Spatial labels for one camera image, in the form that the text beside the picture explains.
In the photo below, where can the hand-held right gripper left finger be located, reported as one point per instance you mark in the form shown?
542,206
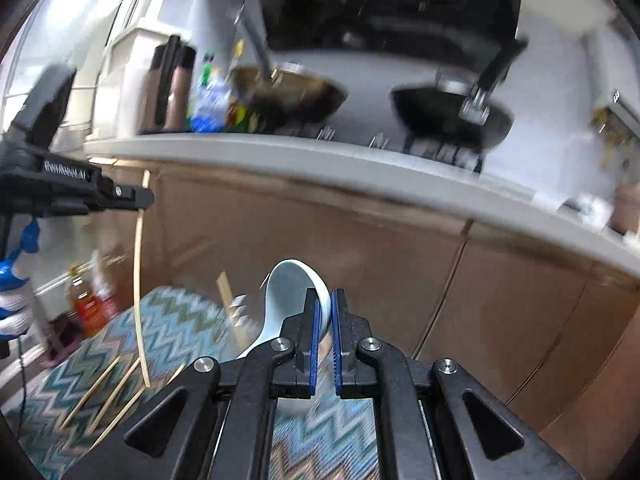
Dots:
314,332

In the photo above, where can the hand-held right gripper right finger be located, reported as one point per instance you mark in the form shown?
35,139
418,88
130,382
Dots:
337,342

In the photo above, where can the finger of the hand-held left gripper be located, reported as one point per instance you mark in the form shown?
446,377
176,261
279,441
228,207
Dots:
127,197

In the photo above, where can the white ceramic spoon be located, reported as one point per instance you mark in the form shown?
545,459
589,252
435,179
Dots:
287,290

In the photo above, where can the wooden chopstick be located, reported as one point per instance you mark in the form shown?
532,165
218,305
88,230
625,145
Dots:
117,392
92,390
137,280
145,402

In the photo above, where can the person's left hand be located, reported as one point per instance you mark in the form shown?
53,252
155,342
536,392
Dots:
12,305

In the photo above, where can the red label bottle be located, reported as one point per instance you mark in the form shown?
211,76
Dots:
106,300

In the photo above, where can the brown kitchen base cabinet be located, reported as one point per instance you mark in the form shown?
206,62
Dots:
380,240

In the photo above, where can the white boxy cabinet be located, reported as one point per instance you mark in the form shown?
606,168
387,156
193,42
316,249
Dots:
127,85

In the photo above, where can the orange oil bottle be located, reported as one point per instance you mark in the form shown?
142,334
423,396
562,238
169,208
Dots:
82,305

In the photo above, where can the brown and black knife block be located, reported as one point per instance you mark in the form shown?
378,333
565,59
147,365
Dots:
167,85

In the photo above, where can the blue and white bag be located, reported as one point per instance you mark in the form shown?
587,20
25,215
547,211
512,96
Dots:
207,107

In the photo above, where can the zigzag patterned mat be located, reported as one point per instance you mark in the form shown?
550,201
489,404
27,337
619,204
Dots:
190,320

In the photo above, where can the dark sauce bottle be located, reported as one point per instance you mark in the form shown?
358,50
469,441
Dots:
242,117

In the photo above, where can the glass sliding door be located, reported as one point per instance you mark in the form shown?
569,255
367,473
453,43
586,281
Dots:
65,15

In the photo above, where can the white kitchen countertop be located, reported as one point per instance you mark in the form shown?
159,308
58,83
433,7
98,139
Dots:
350,165

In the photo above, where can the grey cutting board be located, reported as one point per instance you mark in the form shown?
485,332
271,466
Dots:
220,15

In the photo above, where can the black gas stove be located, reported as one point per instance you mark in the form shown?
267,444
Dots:
430,147

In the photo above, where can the white bowl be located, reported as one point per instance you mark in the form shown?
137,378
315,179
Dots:
590,210

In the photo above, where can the brown rice cooker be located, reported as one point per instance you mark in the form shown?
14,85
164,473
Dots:
627,210

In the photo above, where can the black range hood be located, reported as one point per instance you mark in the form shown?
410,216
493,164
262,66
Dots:
390,0

